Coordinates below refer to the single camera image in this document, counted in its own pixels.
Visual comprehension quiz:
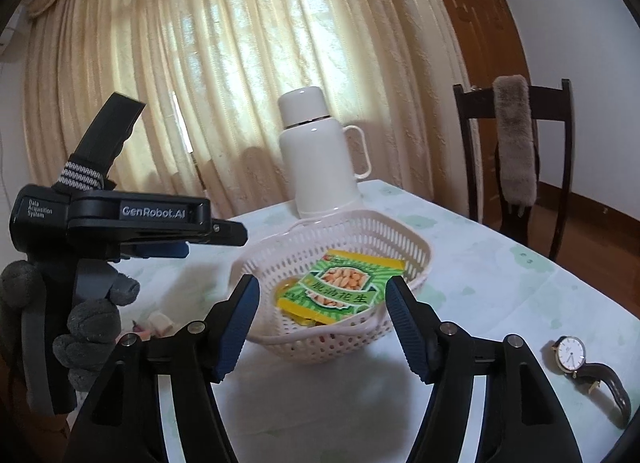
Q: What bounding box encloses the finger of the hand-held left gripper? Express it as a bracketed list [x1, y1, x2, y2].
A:
[107, 242, 190, 260]
[135, 219, 248, 247]

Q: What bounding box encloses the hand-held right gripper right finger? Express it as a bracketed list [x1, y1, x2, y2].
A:
[385, 275, 583, 463]

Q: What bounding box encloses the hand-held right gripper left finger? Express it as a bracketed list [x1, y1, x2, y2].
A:
[62, 273, 261, 463]

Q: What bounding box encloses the white plastic basket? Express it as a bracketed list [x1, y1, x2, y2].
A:
[229, 210, 433, 361]

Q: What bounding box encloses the pink-edged clear snack packet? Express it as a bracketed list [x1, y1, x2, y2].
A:
[132, 310, 173, 339]

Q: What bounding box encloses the green peanut packet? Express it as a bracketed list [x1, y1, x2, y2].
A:
[275, 250, 407, 328]

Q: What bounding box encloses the person's left hand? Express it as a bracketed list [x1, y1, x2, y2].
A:
[0, 259, 141, 392]

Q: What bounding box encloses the white thermos jug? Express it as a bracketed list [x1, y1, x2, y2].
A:
[277, 86, 372, 220]

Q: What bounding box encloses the beige patterned curtain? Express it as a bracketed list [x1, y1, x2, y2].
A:
[22, 0, 481, 224]

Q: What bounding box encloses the grey fuzzy cloth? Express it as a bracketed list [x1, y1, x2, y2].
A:
[492, 74, 540, 206]

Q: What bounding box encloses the dark wooden chair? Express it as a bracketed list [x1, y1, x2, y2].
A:
[452, 78, 575, 261]

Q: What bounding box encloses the brown wooden door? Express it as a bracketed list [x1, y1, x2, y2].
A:
[415, 0, 532, 234]

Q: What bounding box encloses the wristwatch with dark strap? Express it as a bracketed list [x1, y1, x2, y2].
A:
[551, 335, 632, 429]

